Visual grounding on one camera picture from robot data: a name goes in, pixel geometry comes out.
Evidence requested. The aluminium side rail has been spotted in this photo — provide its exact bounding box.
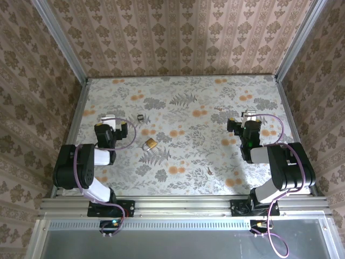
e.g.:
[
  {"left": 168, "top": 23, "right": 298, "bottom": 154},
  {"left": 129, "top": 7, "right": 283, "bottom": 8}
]
[
  {"left": 51, "top": 77, "right": 90, "bottom": 198},
  {"left": 274, "top": 77, "right": 318, "bottom": 197}
]

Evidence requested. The left aluminium corner post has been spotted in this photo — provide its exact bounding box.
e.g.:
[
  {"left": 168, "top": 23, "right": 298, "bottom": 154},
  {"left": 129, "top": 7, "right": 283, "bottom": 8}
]
[{"left": 30, "top": 0, "right": 89, "bottom": 83}]

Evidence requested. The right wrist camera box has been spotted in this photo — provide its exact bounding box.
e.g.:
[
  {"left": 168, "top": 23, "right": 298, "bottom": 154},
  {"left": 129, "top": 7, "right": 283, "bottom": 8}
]
[{"left": 241, "top": 109, "right": 257, "bottom": 128}]

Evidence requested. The aluminium corner post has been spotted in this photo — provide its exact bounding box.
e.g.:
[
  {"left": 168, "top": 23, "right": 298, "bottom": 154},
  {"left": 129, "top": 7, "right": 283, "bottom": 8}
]
[
  {"left": 274, "top": 0, "right": 328, "bottom": 81},
  {"left": 30, "top": 0, "right": 89, "bottom": 83}
]

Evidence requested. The right aluminium corner post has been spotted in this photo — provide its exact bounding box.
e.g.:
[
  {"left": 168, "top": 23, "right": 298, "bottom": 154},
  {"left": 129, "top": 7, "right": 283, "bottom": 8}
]
[{"left": 274, "top": 0, "right": 328, "bottom": 81}]

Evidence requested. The left small circuit board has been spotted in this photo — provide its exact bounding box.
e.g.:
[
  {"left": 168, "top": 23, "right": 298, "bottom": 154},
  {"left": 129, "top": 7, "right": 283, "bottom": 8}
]
[{"left": 99, "top": 220, "right": 122, "bottom": 238}]

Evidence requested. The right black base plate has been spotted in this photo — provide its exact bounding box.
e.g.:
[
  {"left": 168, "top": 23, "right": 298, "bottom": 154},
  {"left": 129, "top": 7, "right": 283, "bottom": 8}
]
[{"left": 230, "top": 199, "right": 281, "bottom": 217}]

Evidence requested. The grey slotted cable duct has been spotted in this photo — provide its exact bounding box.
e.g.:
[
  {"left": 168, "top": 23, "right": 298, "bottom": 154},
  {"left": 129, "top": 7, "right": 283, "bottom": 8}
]
[{"left": 47, "top": 217, "right": 253, "bottom": 230}]

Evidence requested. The small circuit board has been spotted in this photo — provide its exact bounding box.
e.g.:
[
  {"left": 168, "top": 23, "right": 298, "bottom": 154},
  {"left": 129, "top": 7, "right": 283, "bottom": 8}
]
[
  {"left": 249, "top": 220, "right": 272, "bottom": 238},
  {"left": 99, "top": 220, "right": 122, "bottom": 238}
]

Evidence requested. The left aluminium side rail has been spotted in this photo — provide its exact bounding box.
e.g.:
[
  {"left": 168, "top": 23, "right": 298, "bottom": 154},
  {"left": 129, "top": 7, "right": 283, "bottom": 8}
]
[{"left": 51, "top": 77, "right": 90, "bottom": 198}]

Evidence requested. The aluminium front rail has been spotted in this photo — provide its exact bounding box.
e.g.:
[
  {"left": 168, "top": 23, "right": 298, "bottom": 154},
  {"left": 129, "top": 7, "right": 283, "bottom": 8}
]
[{"left": 37, "top": 196, "right": 331, "bottom": 218}]

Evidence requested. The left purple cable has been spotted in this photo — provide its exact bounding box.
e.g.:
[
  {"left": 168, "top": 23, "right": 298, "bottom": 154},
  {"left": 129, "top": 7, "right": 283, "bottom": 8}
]
[{"left": 73, "top": 116, "right": 137, "bottom": 237}]

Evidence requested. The grey metal panel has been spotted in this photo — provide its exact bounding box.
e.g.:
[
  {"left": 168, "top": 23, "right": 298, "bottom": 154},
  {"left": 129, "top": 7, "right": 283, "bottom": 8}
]
[{"left": 40, "top": 229, "right": 333, "bottom": 259}]

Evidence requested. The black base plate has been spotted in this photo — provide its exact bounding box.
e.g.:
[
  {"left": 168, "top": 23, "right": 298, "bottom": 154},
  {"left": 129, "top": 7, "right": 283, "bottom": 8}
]
[
  {"left": 230, "top": 199, "right": 281, "bottom": 217},
  {"left": 86, "top": 200, "right": 135, "bottom": 218}
]

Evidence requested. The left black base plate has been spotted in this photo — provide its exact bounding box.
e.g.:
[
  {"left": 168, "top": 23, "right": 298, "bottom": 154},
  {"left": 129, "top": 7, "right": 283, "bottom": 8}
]
[{"left": 86, "top": 200, "right": 135, "bottom": 218}]

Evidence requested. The right aluminium side rail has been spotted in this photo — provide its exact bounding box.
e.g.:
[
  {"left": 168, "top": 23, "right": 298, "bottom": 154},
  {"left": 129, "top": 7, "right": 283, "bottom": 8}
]
[{"left": 274, "top": 77, "right": 318, "bottom": 197}]

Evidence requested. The brass padlock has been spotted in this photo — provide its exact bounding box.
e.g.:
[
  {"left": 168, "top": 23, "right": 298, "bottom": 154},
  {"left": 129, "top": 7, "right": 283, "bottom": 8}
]
[{"left": 142, "top": 137, "right": 158, "bottom": 152}]

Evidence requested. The right small circuit board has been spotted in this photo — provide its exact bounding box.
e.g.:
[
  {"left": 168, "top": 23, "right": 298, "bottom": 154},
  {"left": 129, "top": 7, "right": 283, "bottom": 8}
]
[{"left": 249, "top": 220, "right": 272, "bottom": 238}]

